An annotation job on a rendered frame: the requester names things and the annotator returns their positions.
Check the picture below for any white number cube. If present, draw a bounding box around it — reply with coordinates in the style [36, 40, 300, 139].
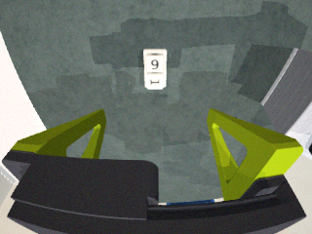
[146, 53, 164, 72]
[147, 72, 163, 89]

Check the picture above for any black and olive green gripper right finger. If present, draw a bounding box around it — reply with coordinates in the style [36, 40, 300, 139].
[207, 108, 303, 201]

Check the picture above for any beige open-top tray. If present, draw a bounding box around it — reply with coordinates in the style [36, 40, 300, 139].
[143, 49, 167, 87]

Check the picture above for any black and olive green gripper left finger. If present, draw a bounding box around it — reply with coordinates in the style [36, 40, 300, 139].
[10, 109, 106, 159]

